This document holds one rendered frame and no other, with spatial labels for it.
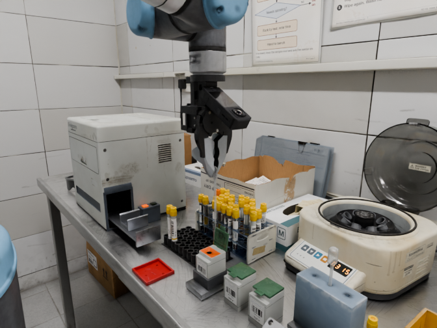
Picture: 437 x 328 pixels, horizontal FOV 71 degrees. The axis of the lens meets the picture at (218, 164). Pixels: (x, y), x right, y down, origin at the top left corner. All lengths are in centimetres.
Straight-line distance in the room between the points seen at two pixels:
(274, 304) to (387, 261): 23
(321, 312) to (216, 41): 50
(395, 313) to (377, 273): 7
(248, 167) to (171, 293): 60
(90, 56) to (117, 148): 142
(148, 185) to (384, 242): 64
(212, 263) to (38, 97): 173
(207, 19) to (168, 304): 50
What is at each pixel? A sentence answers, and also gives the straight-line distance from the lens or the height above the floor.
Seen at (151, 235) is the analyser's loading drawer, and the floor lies 91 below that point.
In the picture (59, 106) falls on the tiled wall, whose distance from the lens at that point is 219.
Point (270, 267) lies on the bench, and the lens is 75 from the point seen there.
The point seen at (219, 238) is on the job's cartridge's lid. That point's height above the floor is 97.
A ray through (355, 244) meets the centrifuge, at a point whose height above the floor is 98.
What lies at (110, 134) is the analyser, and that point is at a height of 115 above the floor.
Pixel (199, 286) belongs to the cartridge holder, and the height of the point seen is 89.
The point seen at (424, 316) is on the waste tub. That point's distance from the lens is 55.
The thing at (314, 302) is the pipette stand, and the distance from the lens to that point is 55.
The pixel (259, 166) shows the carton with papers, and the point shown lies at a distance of 117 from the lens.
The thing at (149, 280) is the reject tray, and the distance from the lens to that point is 70.
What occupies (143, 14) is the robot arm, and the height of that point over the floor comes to 138.
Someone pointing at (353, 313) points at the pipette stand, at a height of 96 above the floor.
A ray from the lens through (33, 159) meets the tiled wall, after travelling 220.
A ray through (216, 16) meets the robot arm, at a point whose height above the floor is 136.
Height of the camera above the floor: 128
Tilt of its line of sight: 14 degrees down
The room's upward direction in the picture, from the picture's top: straight up
